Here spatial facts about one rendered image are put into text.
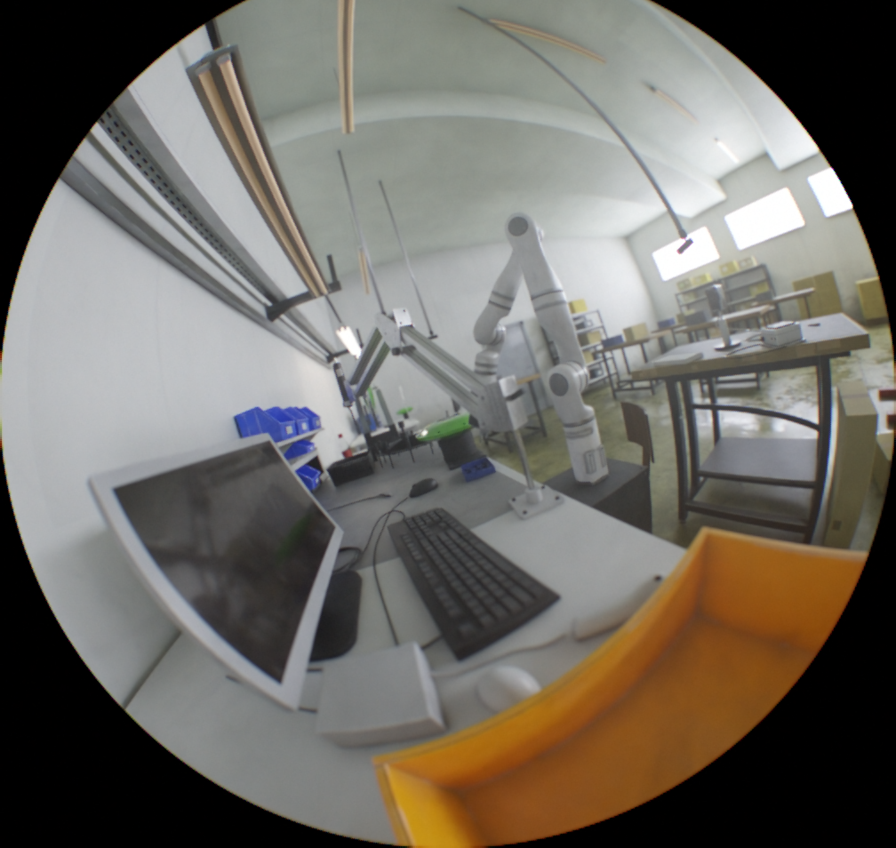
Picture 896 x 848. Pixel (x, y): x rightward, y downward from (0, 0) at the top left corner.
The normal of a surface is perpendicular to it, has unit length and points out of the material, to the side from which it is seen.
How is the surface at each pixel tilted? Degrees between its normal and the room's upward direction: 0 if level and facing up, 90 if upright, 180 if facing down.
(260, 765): 0
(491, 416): 90
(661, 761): 0
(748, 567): 86
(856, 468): 90
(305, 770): 0
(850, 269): 90
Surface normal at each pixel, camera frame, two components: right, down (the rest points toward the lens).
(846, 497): -0.90, 0.32
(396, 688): -0.32, -0.95
